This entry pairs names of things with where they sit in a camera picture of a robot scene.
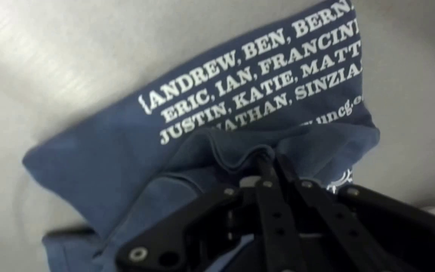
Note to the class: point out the blue printed shirt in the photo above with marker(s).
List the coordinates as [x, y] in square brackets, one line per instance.
[102, 160]

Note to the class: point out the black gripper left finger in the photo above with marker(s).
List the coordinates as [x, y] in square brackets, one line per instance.
[273, 227]

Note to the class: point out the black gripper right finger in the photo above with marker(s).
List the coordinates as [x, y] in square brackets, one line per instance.
[339, 221]

